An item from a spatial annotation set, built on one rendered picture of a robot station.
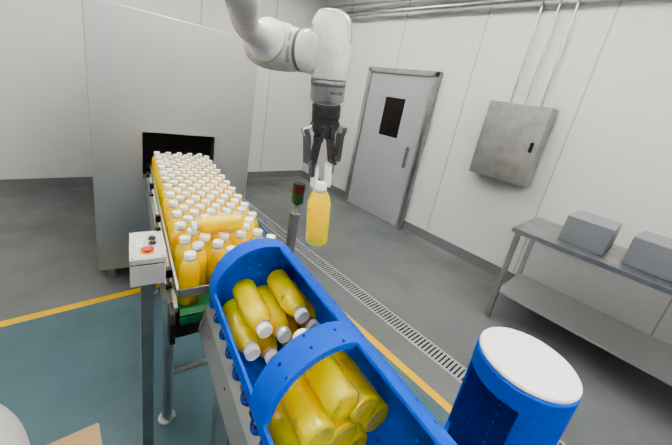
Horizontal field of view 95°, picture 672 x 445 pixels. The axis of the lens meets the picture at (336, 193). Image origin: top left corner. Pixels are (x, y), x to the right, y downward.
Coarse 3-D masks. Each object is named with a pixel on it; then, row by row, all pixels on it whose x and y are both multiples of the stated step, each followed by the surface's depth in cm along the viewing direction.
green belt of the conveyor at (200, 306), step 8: (176, 296) 113; (200, 296) 115; (208, 296) 116; (192, 304) 111; (200, 304) 111; (184, 312) 107; (192, 312) 108; (200, 312) 110; (184, 320) 106; (192, 320) 108; (200, 320) 110
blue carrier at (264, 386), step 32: (224, 256) 91; (256, 256) 97; (288, 256) 90; (224, 288) 95; (320, 288) 80; (224, 320) 79; (320, 320) 92; (288, 352) 60; (320, 352) 59; (352, 352) 79; (256, 384) 60; (288, 384) 56; (384, 384) 70; (256, 416) 59; (416, 416) 50
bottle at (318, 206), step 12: (312, 192) 90; (324, 192) 89; (312, 204) 89; (324, 204) 88; (312, 216) 90; (324, 216) 90; (312, 228) 91; (324, 228) 92; (312, 240) 92; (324, 240) 93
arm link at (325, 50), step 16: (320, 16) 70; (336, 16) 69; (304, 32) 73; (320, 32) 70; (336, 32) 70; (304, 48) 73; (320, 48) 71; (336, 48) 71; (304, 64) 75; (320, 64) 72; (336, 64) 72; (336, 80) 74
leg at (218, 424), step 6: (216, 396) 109; (216, 402) 109; (216, 408) 110; (216, 414) 111; (216, 420) 111; (222, 420) 113; (216, 426) 112; (222, 426) 114; (216, 432) 114; (222, 432) 115; (216, 438) 115; (222, 438) 116; (210, 444) 120; (216, 444) 116; (222, 444) 117
